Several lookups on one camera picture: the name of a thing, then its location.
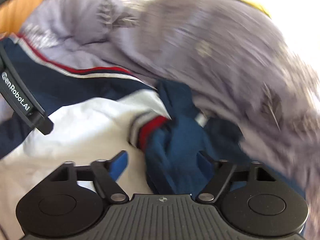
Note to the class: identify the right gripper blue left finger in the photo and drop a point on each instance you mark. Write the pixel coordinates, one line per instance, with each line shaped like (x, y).
(106, 173)

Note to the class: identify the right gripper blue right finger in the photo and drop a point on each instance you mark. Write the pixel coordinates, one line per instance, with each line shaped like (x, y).
(218, 174)

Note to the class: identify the navy white track jacket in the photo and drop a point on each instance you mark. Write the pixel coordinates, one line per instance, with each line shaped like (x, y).
(47, 189)

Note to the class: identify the wooden wardrobe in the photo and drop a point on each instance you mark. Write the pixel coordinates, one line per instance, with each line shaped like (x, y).
(14, 13)

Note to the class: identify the purple floral duvet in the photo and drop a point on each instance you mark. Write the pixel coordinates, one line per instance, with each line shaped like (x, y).
(233, 57)

